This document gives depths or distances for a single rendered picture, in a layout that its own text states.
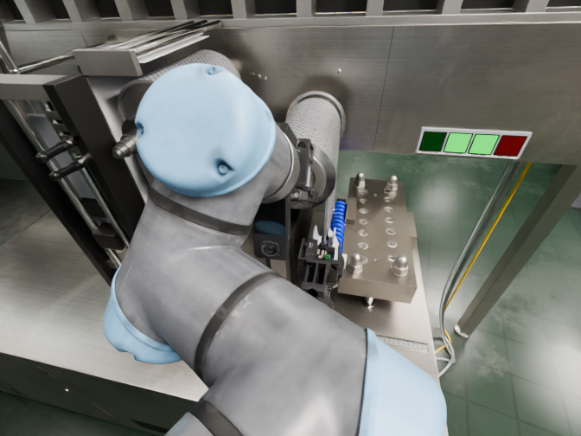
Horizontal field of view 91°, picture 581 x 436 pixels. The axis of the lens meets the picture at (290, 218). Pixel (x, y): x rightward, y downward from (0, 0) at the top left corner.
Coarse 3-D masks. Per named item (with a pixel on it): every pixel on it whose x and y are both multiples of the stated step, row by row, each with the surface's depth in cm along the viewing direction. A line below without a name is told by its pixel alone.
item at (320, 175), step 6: (318, 162) 48; (312, 168) 49; (318, 168) 49; (318, 174) 49; (324, 174) 49; (318, 180) 50; (324, 180) 50; (318, 186) 51; (324, 186) 51; (318, 192) 52
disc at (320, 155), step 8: (304, 144) 47; (320, 152) 47; (320, 160) 48; (328, 160) 48; (328, 168) 49; (328, 176) 50; (328, 184) 51; (328, 192) 52; (320, 200) 54; (296, 208) 56; (304, 208) 56
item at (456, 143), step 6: (450, 138) 73; (456, 138) 72; (462, 138) 72; (468, 138) 72; (450, 144) 74; (456, 144) 73; (462, 144) 73; (444, 150) 75; (450, 150) 74; (456, 150) 74; (462, 150) 74
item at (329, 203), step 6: (336, 156) 66; (336, 162) 70; (336, 168) 73; (330, 198) 61; (330, 204) 64; (330, 210) 67; (330, 216) 70; (324, 222) 58; (330, 222) 74; (324, 228) 59; (324, 234) 60; (324, 240) 61
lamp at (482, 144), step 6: (480, 138) 71; (486, 138) 71; (492, 138) 70; (474, 144) 72; (480, 144) 72; (486, 144) 72; (492, 144) 71; (474, 150) 73; (480, 150) 73; (486, 150) 72
